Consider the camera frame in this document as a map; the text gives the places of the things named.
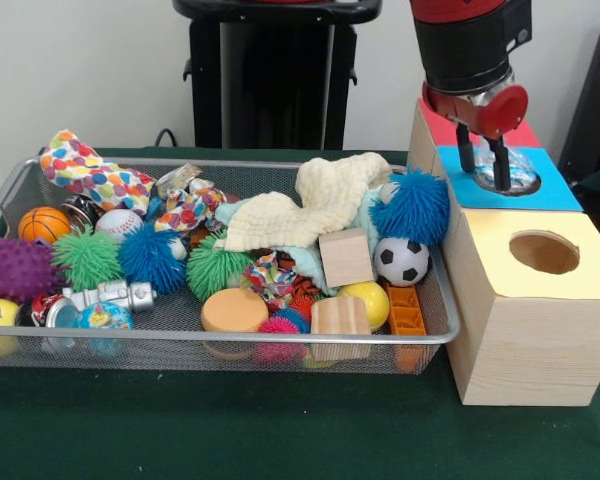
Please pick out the black chair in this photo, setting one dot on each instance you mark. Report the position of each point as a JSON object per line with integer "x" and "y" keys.
{"x": 595, "y": 100}

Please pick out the colourful polka dot cloth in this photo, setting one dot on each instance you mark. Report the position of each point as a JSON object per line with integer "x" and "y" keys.
{"x": 95, "y": 175}

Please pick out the plain wooden cube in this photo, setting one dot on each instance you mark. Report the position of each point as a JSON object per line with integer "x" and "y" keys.
{"x": 347, "y": 257}

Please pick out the mint green waffle cloth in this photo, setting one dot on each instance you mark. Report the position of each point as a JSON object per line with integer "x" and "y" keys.
{"x": 305, "y": 260}

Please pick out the small soccer ball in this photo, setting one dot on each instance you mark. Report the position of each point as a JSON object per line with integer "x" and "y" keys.
{"x": 402, "y": 261}

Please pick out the purple spiky toy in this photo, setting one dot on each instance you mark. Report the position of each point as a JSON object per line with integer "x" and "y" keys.
{"x": 15, "y": 270}

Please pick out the large blue spiky ball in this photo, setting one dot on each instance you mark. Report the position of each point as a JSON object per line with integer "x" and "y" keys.
{"x": 412, "y": 207}

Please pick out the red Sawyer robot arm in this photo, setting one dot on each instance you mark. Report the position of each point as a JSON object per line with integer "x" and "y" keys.
{"x": 465, "y": 50}

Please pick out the yellow tennis ball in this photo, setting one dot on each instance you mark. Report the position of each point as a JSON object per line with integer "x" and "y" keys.
{"x": 370, "y": 300}

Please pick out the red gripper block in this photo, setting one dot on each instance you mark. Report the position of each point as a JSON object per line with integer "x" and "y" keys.
{"x": 502, "y": 112}

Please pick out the cream waffle cloth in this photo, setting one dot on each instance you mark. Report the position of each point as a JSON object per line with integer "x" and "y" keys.
{"x": 280, "y": 220}

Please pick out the shallow clear mesh bin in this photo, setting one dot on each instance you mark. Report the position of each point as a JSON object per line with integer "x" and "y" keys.
{"x": 155, "y": 357}

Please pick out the blue globe ball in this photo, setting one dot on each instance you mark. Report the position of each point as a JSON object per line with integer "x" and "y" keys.
{"x": 105, "y": 317}

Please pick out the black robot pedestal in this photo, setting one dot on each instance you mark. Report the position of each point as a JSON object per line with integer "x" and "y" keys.
{"x": 260, "y": 90}

